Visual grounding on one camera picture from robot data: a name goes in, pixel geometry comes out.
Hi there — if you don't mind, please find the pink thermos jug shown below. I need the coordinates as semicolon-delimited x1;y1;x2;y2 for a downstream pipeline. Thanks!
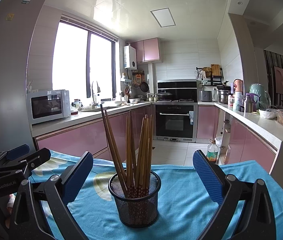
233;79;244;98

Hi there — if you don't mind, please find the purple thermos bottle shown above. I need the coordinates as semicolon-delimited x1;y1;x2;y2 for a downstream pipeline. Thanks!
243;93;259;113

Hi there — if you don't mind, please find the ceiling light panel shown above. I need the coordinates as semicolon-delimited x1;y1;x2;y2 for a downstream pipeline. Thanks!
150;8;176;28

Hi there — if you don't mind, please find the green kitchen appliance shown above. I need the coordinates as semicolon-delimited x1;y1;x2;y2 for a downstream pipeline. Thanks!
249;83;269;109

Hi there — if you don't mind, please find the bundle of wooden chopsticks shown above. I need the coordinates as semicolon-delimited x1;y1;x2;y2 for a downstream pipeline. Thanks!
100;104;155;220

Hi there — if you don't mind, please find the white wall water heater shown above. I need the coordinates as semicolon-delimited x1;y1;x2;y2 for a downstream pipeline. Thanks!
123;45;137;70

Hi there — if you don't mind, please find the white microwave oven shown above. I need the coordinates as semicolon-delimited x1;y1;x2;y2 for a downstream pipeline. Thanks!
26;89;71;125

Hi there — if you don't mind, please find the black built-in oven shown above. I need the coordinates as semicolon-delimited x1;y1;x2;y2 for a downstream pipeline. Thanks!
153;102;198;143

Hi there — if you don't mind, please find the black mesh utensil holder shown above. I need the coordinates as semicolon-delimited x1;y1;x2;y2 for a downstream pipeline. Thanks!
108;170;162;228

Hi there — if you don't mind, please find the white bowl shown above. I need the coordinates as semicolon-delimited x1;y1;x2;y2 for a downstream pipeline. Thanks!
258;108;278;120

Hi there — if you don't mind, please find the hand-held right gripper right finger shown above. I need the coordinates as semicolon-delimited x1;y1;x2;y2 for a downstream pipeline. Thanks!
193;150;277;240

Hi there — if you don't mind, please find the black wok with lid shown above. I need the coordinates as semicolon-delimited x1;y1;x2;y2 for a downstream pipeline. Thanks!
157;90;173;101

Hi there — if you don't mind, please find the black range hood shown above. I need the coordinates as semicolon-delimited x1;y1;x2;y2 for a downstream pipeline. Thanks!
157;79;197;100

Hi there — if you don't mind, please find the steel kitchen faucet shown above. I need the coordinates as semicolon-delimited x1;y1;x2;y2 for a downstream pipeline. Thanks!
91;81;101;109

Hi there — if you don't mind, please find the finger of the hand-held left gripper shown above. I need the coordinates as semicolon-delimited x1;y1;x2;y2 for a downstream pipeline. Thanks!
0;144;30;167
0;149;51;180

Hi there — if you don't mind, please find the framed wall picture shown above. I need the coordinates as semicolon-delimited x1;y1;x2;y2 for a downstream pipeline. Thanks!
275;66;283;95

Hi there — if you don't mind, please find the pink wall cabinet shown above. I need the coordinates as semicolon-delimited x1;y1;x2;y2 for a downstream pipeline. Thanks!
131;37;161;64

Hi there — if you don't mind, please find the cooking oil bottle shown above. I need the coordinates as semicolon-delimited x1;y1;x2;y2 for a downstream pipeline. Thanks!
206;140;219;164

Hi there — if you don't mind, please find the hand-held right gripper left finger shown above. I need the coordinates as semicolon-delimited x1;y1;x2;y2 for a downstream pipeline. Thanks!
8;151;93;240

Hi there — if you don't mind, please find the black wall rack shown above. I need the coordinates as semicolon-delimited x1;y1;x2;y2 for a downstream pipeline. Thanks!
196;64;224;87

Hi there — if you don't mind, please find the steel steamer pot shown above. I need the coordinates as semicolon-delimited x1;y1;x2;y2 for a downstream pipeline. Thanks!
218;90;229;104

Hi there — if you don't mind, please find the person's left hand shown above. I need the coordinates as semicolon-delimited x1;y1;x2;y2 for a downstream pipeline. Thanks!
5;193;17;228

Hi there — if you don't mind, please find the silver rice cooker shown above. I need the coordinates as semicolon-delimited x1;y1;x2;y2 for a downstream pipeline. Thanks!
199;90;212;103

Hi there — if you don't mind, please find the grey refrigerator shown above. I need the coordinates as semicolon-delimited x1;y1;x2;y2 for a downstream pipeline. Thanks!
0;0;47;160

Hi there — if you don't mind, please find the pink base cabinets long run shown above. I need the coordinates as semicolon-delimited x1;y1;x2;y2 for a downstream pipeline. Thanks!
34;104;156;161

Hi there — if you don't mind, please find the pink base cabinets corner run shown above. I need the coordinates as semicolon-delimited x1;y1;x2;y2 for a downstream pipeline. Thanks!
197;105;277;174

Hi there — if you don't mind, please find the blue printed tablecloth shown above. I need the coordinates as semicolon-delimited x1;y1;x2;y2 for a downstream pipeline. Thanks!
6;149;283;240

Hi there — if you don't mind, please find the kitchen window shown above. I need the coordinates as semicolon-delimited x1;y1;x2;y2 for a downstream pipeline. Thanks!
52;16;120;100

